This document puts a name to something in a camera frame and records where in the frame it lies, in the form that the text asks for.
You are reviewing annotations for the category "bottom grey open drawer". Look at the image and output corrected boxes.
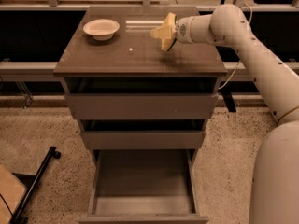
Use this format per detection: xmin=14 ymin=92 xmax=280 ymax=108
xmin=78 ymin=149 xmax=208 ymax=224

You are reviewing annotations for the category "white bowl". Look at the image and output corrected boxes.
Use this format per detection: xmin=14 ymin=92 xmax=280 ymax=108
xmin=83 ymin=19 xmax=120 ymax=41

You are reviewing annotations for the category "black bracket under rail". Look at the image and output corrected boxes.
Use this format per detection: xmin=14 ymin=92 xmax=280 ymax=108
xmin=220 ymin=85 xmax=236 ymax=113

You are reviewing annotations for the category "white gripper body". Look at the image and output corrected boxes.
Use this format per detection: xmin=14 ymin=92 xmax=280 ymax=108
xmin=176 ymin=16 xmax=194 ymax=44

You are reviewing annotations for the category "black metal stand leg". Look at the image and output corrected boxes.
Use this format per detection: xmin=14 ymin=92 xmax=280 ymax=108
xmin=9 ymin=147 xmax=61 ymax=224

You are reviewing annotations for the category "grey drawer cabinet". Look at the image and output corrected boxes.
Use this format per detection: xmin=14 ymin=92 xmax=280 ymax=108
xmin=52 ymin=5 xmax=228 ymax=224

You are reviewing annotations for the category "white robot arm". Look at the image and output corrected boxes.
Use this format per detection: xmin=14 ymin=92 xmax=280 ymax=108
xmin=150 ymin=4 xmax=299 ymax=224

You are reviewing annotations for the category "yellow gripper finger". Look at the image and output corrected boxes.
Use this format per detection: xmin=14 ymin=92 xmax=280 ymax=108
xmin=161 ymin=39 xmax=173 ymax=51
xmin=150 ymin=13 xmax=176 ymax=40

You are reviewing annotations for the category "green sponge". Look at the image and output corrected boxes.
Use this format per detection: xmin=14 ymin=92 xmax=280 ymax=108
xmin=167 ymin=38 xmax=177 ymax=51

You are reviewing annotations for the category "top grey drawer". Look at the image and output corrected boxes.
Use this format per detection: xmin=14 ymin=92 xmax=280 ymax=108
xmin=65 ymin=93 xmax=218 ymax=120

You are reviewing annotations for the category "wooden board lower left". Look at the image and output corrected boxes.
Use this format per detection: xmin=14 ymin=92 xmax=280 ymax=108
xmin=0 ymin=164 xmax=26 ymax=224

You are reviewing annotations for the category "white cable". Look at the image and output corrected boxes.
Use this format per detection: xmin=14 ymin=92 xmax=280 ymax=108
xmin=218 ymin=3 xmax=254 ymax=91

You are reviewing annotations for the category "middle grey drawer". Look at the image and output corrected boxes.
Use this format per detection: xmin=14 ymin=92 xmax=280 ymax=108
xmin=81 ymin=119 xmax=205 ymax=150

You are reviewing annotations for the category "grey metal rail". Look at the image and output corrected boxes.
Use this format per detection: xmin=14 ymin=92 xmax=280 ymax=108
xmin=0 ymin=61 xmax=299 ymax=83

